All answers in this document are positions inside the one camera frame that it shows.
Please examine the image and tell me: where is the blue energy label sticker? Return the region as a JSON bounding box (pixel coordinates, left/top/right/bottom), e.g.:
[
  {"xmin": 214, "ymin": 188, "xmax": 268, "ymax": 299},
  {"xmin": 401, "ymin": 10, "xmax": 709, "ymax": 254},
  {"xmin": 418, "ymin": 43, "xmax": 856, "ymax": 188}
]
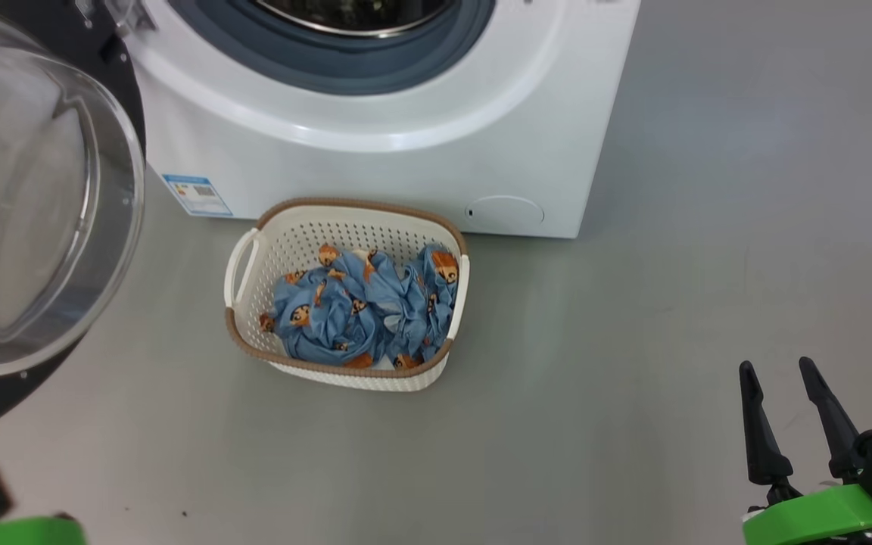
[{"xmin": 162, "ymin": 174, "xmax": 233, "ymax": 218}]

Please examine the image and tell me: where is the white front-load washing machine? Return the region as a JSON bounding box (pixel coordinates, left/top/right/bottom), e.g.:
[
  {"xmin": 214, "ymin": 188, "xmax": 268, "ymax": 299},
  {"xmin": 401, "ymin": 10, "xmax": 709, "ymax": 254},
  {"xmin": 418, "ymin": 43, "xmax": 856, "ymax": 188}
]
[{"xmin": 103, "ymin": 0, "xmax": 643, "ymax": 239}]

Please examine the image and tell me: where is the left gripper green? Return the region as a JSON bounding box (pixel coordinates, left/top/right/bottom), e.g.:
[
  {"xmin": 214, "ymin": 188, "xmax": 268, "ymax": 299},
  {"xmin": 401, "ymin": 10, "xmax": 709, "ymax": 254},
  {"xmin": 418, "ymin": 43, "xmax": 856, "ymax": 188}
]
[{"xmin": 0, "ymin": 428, "xmax": 86, "ymax": 545}]

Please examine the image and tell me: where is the round white filter cover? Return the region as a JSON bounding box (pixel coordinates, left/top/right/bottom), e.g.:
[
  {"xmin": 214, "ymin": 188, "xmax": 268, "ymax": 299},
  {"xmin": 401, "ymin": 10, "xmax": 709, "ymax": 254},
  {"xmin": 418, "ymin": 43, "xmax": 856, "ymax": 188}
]
[{"xmin": 465, "ymin": 195, "xmax": 545, "ymax": 228}]

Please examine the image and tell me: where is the cream perforated laundry basket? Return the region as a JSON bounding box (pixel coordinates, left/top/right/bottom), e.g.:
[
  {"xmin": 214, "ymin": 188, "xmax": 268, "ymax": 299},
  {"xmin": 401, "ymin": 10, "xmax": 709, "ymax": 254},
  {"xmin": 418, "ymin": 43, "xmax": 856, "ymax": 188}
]
[{"xmin": 224, "ymin": 197, "xmax": 471, "ymax": 393}]

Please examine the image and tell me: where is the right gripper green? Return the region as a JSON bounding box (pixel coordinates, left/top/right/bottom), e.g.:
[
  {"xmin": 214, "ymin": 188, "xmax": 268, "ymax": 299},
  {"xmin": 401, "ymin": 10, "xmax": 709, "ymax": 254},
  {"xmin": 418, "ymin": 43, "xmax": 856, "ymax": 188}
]
[{"xmin": 739, "ymin": 357, "xmax": 872, "ymax": 545}]

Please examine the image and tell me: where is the black glass washer door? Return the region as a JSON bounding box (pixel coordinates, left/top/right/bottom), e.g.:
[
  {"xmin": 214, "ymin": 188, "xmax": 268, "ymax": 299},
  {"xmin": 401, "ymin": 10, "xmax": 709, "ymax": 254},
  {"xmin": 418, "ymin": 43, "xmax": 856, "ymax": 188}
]
[{"xmin": 0, "ymin": 0, "xmax": 147, "ymax": 436}]

